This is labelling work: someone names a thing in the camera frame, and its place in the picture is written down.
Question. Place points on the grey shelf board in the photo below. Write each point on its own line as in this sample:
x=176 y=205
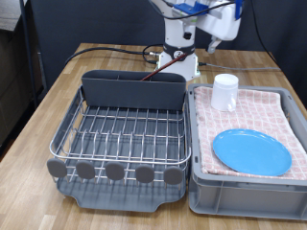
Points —
x=9 y=14

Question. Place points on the black metal stand pole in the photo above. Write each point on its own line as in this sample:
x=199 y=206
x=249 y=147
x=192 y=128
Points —
x=28 y=48

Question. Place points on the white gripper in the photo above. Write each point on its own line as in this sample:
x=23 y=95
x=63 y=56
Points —
x=224 y=25

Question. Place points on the grey plastic crate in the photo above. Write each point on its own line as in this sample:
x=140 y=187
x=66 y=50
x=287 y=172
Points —
x=240 y=198

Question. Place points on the dark grey cutlery holder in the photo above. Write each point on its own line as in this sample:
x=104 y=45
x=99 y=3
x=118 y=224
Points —
x=128 y=92

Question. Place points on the white plastic mug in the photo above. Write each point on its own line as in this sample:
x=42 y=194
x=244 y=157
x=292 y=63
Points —
x=224 y=92

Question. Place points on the blue plastic plate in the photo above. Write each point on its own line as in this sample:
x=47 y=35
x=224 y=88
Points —
x=252 y=153

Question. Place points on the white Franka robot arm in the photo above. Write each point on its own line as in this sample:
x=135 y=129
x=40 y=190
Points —
x=176 y=32

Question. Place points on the wrist camera on blue mount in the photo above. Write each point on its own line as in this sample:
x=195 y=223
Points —
x=192 y=8

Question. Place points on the grey plastic drain tray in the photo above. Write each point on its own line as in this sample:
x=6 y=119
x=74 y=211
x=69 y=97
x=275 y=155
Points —
x=128 y=201

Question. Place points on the pink checked towel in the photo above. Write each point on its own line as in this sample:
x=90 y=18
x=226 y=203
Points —
x=255 y=108

